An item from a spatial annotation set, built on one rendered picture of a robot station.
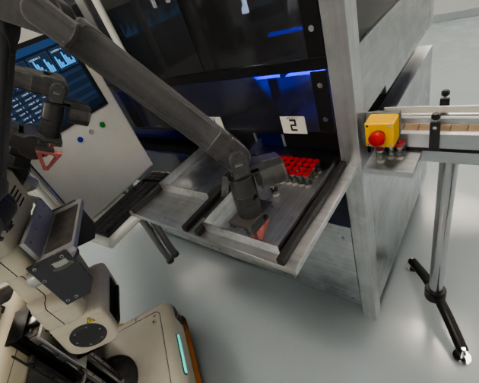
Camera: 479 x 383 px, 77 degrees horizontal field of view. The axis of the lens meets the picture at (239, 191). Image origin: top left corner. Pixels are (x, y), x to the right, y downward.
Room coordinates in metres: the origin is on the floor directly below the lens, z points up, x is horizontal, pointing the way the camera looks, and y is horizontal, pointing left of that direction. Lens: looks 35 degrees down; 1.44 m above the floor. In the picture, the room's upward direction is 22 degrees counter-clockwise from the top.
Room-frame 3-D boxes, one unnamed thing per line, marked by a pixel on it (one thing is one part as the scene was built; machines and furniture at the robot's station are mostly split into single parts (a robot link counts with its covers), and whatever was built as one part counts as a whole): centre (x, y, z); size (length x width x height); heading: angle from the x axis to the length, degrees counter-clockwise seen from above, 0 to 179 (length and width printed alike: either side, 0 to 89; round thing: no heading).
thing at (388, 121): (0.67, -0.42, 1.00); 0.08 x 0.07 x 0.07; 131
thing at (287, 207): (0.70, -0.08, 0.90); 0.34 x 0.26 x 0.04; 130
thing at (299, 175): (0.76, -0.15, 0.91); 0.18 x 0.02 x 0.05; 40
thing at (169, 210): (0.86, 0.00, 0.87); 0.70 x 0.48 x 0.02; 41
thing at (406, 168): (0.68, -0.46, 0.87); 0.14 x 0.13 x 0.02; 131
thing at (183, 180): (1.03, 0.06, 0.90); 0.34 x 0.26 x 0.04; 131
